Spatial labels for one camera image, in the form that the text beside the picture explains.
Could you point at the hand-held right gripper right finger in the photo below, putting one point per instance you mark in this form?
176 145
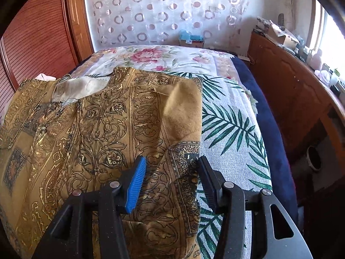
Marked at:
209 183

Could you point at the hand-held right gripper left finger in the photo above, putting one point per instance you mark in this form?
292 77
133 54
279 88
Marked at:
136 183

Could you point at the golden patterned garment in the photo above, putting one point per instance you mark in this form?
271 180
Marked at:
107 129

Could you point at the navy blue bed sheet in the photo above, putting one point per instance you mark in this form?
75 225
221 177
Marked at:
269 140

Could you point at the round grey pot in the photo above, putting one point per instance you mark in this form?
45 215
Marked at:
314 158

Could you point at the wooden dresser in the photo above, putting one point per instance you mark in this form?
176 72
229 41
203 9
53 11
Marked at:
291 86

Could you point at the pink floral blanket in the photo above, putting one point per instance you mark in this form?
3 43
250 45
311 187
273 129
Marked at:
151 56

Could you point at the blue packet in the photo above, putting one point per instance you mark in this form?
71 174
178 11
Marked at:
188 35

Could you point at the white jar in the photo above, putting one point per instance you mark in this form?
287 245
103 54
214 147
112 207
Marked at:
334 78

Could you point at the white curtain with circles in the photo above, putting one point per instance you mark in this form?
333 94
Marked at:
161 10

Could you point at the wooden headboard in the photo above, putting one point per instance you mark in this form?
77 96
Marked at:
40 32

